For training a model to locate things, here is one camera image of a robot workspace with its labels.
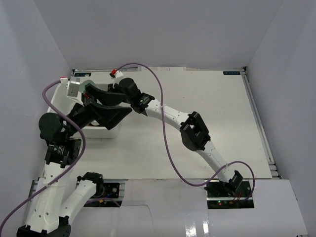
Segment white plastic bin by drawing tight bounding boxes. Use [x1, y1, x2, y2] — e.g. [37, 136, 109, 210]
[50, 84, 120, 139]

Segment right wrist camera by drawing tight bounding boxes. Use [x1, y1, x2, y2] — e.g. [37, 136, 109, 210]
[110, 69, 124, 79]

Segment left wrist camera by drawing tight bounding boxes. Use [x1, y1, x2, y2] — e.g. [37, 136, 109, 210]
[60, 77, 80, 98]

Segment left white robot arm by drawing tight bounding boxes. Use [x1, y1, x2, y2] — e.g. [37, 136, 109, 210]
[17, 84, 132, 237]

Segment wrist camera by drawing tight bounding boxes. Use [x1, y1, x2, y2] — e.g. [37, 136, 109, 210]
[60, 77, 80, 98]
[110, 69, 124, 79]

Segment dark label sticker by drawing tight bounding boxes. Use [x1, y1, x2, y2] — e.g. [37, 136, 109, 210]
[74, 73, 91, 77]
[223, 71, 240, 76]

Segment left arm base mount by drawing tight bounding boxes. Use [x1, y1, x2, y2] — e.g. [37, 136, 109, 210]
[84, 182, 123, 208]

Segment pale green rectangular dish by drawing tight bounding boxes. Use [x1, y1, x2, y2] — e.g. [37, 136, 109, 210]
[79, 80, 96, 94]

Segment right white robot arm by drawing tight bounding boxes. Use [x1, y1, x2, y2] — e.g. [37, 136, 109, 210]
[108, 75, 242, 197]

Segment aluminium frame rail right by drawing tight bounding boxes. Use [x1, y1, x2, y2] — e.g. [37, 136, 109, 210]
[240, 66, 282, 179]

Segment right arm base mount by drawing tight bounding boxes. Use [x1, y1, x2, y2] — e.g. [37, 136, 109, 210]
[204, 181, 255, 210]

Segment left dark label sticker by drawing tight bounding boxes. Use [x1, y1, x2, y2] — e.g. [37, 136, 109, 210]
[74, 73, 91, 77]

